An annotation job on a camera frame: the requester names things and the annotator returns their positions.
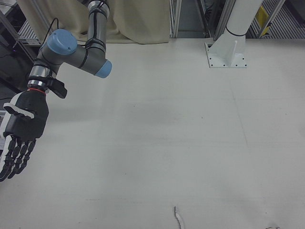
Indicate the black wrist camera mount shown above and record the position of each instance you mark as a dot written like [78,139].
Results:
[57,86]

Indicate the aluminium frame with yellow tag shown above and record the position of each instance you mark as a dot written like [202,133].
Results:
[269,19]

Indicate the grey blue UR5e robot arm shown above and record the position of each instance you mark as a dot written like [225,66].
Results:
[78,50]

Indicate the black dexterous robot hand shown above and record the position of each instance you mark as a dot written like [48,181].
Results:
[31,119]

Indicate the aluminium frame shelf rack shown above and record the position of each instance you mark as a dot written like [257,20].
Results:
[16,26]

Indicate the beige curtain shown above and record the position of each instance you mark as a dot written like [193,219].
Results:
[114,19]

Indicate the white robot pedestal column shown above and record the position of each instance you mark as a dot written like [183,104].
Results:
[232,35]

